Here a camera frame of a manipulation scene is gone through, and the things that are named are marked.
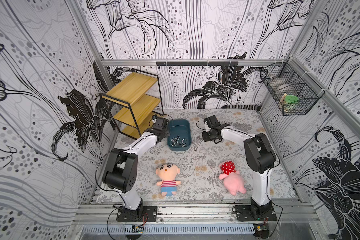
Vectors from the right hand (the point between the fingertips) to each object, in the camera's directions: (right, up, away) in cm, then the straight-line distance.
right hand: (206, 134), depth 102 cm
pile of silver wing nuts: (-22, -4, -3) cm, 22 cm away
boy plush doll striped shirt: (-24, -18, -23) cm, 38 cm away
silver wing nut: (-6, -2, -1) cm, 6 cm away
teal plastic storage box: (-18, -3, -1) cm, 19 cm away
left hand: (-28, +1, -7) cm, 29 cm away
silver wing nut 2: (-8, -9, -6) cm, 14 cm away
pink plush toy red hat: (+10, -23, -24) cm, 35 cm away
